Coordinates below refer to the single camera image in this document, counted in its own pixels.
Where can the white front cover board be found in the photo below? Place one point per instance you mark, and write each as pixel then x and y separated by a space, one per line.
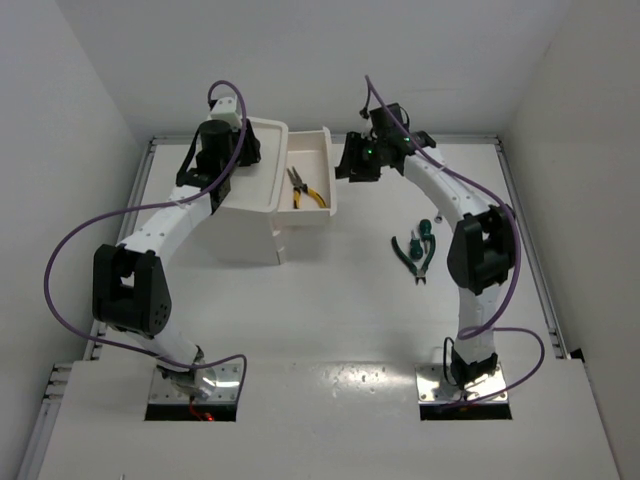
pixel 314 421

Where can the small green screwdriver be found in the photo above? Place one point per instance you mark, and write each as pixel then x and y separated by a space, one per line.
pixel 416 251

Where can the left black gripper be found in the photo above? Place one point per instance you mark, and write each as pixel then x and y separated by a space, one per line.
pixel 251 148

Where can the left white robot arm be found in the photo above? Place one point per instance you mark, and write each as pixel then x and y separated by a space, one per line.
pixel 130 290

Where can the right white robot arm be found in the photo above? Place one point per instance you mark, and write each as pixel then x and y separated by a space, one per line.
pixel 483 252

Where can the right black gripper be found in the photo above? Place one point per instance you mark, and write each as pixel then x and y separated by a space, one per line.
pixel 349 166

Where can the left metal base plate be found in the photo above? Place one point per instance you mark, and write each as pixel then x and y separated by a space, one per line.
pixel 217 385

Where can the yellow handled pliers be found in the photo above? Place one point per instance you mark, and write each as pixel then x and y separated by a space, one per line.
pixel 300 187

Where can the metal base plate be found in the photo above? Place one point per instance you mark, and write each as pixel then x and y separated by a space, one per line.
pixel 217 385
pixel 434 389

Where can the green handled cutters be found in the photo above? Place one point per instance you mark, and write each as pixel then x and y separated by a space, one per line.
pixel 418 269

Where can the white drawer cabinet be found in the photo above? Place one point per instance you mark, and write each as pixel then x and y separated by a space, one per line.
pixel 243 229

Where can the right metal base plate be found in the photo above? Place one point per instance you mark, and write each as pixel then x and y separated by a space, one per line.
pixel 434 389

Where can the green screwdriver orange tip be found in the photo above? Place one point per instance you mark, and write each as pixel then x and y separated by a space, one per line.
pixel 425 232

